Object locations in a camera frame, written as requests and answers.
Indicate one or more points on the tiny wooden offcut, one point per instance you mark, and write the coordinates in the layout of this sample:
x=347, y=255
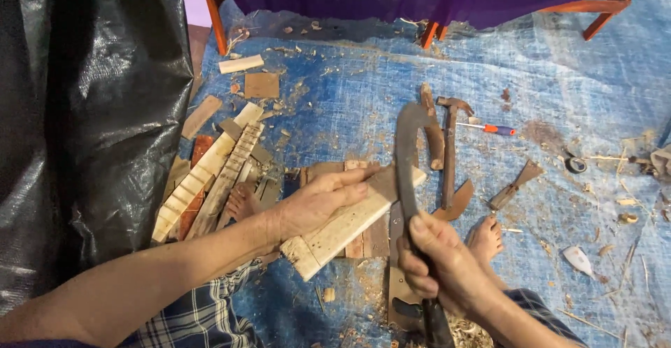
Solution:
x=329, y=294

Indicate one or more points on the curved dark machete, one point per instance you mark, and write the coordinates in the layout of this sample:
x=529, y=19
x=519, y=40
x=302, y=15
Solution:
x=404, y=170

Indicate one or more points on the heap of wood shavings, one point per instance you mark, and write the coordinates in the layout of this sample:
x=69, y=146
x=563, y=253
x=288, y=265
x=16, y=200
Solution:
x=469, y=333

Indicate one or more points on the black plastic sheet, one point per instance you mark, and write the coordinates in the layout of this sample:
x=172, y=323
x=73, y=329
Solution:
x=89, y=117

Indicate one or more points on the black tape roll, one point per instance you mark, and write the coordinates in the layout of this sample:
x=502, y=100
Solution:
x=575, y=165

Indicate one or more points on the small white plastic bottle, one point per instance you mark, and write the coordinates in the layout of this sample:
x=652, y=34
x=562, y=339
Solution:
x=578, y=260

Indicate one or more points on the person's left foot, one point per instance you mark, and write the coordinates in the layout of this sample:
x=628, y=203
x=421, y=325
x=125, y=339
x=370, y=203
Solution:
x=242, y=204

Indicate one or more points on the red-brown wooden furniture frame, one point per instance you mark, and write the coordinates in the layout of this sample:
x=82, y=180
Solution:
x=214, y=7

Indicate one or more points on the square brown board piece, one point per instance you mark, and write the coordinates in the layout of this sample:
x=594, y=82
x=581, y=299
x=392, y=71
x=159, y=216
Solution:
x=261, y=85

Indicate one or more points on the pale wooden plank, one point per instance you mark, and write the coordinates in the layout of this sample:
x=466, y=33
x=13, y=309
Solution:
x=340, y=232

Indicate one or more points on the short brown wooden stick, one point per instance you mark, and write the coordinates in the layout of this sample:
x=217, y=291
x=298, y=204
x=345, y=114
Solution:
x=433, y=133

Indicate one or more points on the small pale wooden block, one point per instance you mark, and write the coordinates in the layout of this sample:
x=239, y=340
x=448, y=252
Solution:
x=241, y=64

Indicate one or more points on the brown wooden boards base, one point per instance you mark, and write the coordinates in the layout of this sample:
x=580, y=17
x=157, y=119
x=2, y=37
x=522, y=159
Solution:
x=375, y=240

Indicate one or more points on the curved brown wood shard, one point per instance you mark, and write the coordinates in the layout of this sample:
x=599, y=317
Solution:
x=457, y=205

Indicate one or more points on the flat brown wooden strip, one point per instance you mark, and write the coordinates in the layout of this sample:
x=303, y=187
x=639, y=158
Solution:
x=202, y=116

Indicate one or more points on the orange and blue screwdriver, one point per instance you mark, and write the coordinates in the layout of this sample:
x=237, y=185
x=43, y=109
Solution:
x=495, y=129

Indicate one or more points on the person's foot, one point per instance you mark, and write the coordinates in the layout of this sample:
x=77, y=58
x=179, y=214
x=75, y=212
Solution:
x=485, y=240
x=242, y=204

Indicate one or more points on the reddish wooden strip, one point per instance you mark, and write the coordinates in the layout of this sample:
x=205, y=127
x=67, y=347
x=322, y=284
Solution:
x=199, y=149

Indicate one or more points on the rusty hand saw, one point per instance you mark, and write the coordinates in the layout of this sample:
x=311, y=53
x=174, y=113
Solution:
x=398, y=295

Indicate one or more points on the person's left hand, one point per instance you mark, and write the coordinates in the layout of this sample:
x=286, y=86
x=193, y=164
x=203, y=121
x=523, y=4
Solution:
x=314, y=204

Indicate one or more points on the narrow grey notched wooden slat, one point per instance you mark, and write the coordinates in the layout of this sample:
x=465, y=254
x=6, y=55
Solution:
x=228, y=177

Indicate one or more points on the person's right foot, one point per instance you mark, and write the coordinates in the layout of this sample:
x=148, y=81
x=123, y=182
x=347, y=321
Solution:
x=485, y=240

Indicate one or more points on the person's right hand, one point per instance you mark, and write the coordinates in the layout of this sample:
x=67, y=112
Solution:
x=451, y=269

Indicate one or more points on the blue tarp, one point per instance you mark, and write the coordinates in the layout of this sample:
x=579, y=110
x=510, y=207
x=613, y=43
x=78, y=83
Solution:
x=524, y=75

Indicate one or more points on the wide pale notched wooden slat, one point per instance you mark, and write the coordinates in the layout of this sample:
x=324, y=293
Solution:
x=204, y=172

